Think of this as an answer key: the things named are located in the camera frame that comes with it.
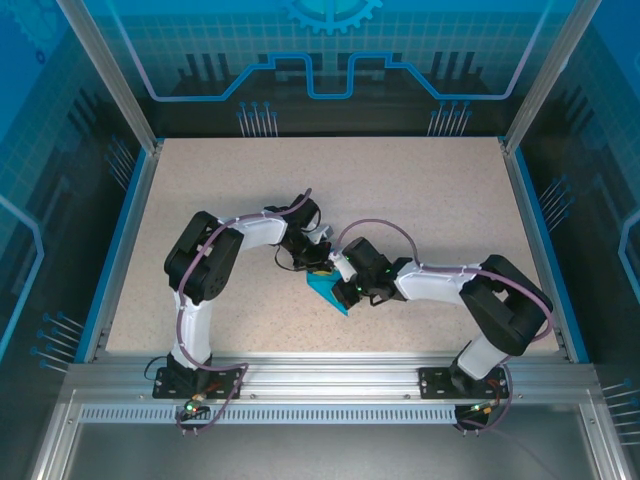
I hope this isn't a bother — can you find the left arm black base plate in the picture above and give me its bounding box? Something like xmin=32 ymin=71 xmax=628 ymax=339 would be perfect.
xmin=152 ymin=366 xmax=245 ymax=401

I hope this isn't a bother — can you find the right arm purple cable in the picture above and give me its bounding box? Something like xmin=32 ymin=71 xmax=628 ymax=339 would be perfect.
xmin=333 ymin=219 xmax=555 ymax=436

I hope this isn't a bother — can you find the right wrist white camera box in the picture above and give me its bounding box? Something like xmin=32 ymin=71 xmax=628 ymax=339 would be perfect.
xmin=327 ymin=249 xmax=357 ymax=282

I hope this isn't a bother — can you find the blue paper sheet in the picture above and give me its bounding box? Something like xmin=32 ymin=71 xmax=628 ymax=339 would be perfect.
xmin=305 ymin=269 xmax=351 ymax=318

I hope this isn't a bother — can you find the aluminium frame post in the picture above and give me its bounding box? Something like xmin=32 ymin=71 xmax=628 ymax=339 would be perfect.
xmin=53 ymin=0 xmax=165 ymax=155
xmin=501 ymin=0 xmax=605 ymax=155

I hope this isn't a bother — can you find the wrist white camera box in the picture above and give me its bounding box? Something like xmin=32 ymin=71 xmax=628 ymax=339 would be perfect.
xmin=305 ymin=224 xmax=335 ymax=247
xmin=327 ymin=249 xmax=357 ymax=282

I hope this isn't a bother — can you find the aluminium mounting rail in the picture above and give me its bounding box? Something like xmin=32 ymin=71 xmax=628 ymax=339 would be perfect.
xmin=64 ymin=352 xmax=599 ymax=401

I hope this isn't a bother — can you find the slotted grey cable duct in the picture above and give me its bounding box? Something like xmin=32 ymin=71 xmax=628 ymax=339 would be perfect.
xmin=78 ymin=403 xmax=461 ymax=422

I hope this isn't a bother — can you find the brass cable connector with light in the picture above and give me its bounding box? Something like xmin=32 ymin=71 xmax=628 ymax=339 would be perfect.
xmin=182 ymin=394 xmax=209 ymax=419
xmin=467 ymin=399 xmax=501 ymax=419

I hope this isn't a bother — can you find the thin black cable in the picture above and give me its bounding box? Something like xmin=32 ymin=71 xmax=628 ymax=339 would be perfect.
xmin=143 ymin=353 xmax=174 ymax=383

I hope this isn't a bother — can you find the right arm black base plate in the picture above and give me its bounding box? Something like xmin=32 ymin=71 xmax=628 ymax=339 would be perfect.
xmin=417 ymin=365 xmax=511 ymax=401

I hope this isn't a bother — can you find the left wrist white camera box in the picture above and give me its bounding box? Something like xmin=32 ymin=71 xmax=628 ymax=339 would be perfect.
xmin=305 ymin=224 xmax=335 ymax=247

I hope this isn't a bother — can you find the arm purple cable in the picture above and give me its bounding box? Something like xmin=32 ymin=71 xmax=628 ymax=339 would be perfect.
xmin=333 ymin=219 xmax=555 ymax=436
xmin=172 ymin=187 xmax=251 ymax=435

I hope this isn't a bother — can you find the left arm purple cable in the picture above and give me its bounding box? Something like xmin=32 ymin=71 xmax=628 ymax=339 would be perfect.
xmin=172 ymin=187 xmax=251 ymax=435

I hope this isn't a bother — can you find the aluminium table side rail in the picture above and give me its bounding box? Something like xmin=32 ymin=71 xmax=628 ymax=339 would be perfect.
xmin=501 ymin=142 xmax=591 ymax=364
xmin=82 ymin=142 xmax=164 ymax=364

